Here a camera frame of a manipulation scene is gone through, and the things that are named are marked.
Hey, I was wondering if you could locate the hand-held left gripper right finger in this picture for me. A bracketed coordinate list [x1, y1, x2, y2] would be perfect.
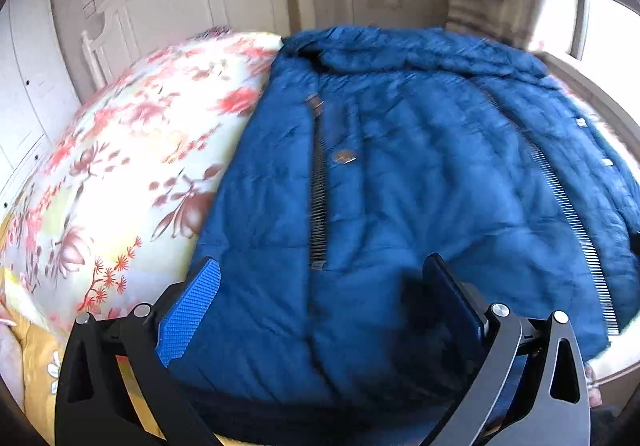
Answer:
[421, 253, 594, 446]

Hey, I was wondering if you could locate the pink bag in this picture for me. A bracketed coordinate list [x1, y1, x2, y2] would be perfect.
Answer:
[0, 313, 27, 408]

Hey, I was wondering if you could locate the white wardrobe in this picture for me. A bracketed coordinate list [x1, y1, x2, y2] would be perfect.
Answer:
[0, 0, 82, 209]

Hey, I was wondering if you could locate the blue quilted jacket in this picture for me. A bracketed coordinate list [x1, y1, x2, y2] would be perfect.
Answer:
[167, 26, 640, 433]

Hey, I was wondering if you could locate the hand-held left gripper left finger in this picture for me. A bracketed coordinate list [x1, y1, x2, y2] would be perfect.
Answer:
[54, 257, 222, 446]

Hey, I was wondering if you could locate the floral folded quilt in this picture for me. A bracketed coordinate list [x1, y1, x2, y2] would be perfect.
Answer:
[0, 30, 284, 343]

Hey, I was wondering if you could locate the white window sill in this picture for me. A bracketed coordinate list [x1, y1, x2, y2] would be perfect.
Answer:
[537, 50, 640, 139]

